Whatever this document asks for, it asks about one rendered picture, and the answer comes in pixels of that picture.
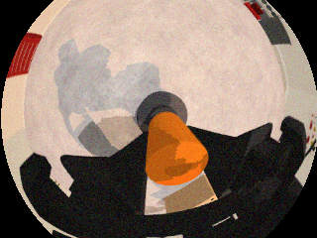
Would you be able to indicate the orange knob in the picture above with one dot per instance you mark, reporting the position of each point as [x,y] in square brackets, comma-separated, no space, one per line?
[174,155]

